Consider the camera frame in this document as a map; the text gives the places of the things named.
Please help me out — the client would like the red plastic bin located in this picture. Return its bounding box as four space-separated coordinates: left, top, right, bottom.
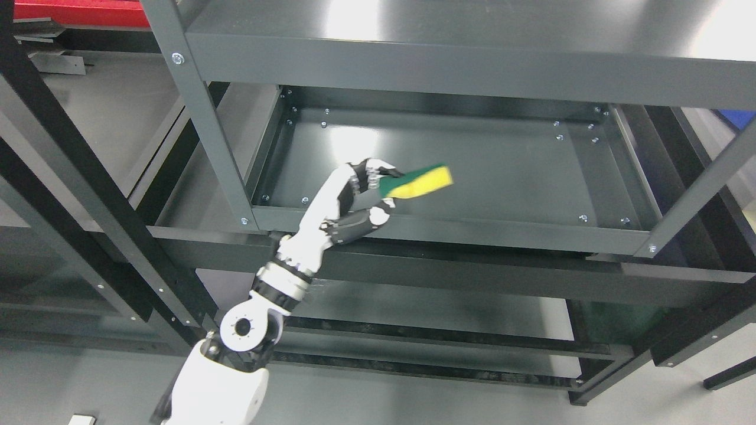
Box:
11 1 149 28

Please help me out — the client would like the green yellow sponge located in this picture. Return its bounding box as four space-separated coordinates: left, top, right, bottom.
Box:
378 164 454 200

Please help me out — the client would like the dark grey metal shelf unit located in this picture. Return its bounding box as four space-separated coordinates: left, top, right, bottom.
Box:
141 1 754 406

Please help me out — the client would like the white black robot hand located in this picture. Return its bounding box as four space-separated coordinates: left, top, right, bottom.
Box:
271 157 404 280

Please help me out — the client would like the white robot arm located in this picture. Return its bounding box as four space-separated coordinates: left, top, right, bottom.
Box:
150 259 314 424

